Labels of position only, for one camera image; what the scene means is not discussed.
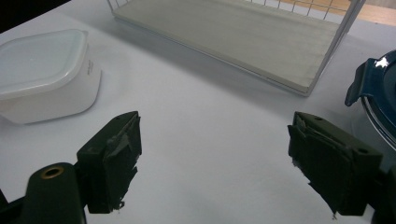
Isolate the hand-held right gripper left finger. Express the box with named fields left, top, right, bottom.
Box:
left=76, top=110, right=143, bottom=215

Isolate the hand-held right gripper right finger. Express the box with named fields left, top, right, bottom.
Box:
left=287, top=111, right=384, bottom=217

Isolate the white plastic container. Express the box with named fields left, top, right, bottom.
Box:
left=0, top=43, right=103, bottom=125

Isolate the clear plastic bag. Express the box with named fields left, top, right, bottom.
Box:
left=0, top=28, right=90, bottom=101

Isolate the glass container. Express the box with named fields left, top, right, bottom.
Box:
left=350, top=96, right=396, bottom=152

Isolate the blue clip-on container lid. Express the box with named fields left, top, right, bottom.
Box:
left=344, top=49, right=396, bottom=139

